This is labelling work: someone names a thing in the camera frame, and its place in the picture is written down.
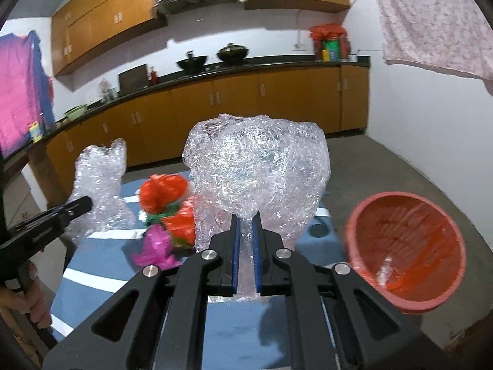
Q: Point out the black kitchen countertop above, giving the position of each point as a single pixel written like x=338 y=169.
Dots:
x=269 y=65

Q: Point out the red bottle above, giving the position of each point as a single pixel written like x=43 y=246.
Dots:
x=153 y=77

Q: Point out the pink and blue hanging cloth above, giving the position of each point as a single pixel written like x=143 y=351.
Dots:
x=19 y=96

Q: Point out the green bowl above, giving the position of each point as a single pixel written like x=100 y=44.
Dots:
x=75 y=112

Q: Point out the green plastic bag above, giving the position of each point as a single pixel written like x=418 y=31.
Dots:
x=154 y=218

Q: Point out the person's left hand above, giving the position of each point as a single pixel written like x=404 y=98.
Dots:
x=36 y=302

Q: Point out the large red bag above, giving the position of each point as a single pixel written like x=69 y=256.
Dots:
x=327 y=31

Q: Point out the white wall socket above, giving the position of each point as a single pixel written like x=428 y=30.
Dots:
x=297 y=46

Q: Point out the open black wok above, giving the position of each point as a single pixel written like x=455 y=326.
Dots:
x=191 y=63

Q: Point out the small clear bubble wrap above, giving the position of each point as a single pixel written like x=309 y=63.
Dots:
x=100 y=177

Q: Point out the green canister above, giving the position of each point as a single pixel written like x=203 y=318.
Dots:
x=332 y=48

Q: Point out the red plastic basket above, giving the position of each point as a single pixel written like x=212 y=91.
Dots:
x=408 y=231

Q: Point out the white cup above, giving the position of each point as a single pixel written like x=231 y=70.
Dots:
x=352 y=58

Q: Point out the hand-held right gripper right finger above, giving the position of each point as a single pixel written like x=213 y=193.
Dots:
x=257 y=256

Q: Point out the yellow cup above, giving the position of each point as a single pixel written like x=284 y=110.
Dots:
x=326 y=56

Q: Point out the dark cutting board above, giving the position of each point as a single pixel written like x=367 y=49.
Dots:
x=133 y=79

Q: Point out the colourful small packet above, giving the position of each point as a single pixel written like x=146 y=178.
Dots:
x=37 y=133

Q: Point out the pink floral hanging cloth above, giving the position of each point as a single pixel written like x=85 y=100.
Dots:
x=435 y=19

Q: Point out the clear plastic scrap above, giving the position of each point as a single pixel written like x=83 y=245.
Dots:
x=385 y=271

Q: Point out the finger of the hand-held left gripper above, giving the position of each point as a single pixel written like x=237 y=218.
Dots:
x=75 y=207

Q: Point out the long wooden wall cabinet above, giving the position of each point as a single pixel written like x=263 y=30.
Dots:
x=100 y=19

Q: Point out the large clear bubble wrap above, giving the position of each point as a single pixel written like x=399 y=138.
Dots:
x=254 y=162

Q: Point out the pink plastic bag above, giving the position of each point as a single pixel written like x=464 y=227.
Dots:
x=158 y=244

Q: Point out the blue white striped tablecloth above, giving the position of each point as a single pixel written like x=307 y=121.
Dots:
x=100 y=266

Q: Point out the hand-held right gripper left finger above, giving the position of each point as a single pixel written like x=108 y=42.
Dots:
x=235 y=256

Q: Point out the glass jar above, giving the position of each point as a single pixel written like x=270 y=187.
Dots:
x=106 y=92

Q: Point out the black wok with lid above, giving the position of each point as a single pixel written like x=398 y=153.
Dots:
x=232 y=54

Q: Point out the red plastic bag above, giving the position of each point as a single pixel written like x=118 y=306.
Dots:
x=161 y=194
x=179 y=223

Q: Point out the wooden base cabinets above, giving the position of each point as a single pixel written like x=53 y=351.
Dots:
x=238 y=104

